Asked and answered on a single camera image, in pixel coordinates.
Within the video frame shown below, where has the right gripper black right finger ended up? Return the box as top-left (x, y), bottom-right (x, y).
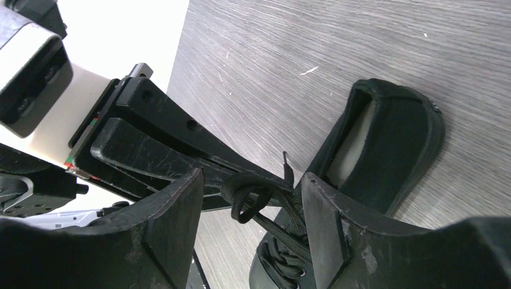
top-left (301, 173), bottom-right (429, 288)

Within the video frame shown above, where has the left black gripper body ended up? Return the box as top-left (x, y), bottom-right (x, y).
top-left (64, 63), bottom-right (160, 200)

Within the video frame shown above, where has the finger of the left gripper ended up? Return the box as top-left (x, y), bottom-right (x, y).
top-left (114, 77), bottom-right (289, 189)
top-left (90, 118), bottom-right (233, 211)

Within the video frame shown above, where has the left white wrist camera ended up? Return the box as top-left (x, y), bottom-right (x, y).
top-left (1, 1), bottom-right (73, 138)

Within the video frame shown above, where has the black canvas shoe with laces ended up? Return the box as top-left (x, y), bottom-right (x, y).
top-left (221, 78), bottom-right (445, 288)

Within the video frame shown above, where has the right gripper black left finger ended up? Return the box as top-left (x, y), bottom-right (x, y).
top-left (86, 169), bottom-right (204, 288)

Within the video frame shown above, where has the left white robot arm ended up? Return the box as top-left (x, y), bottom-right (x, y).
top-left (1, 1), bottom-right (293, 229)

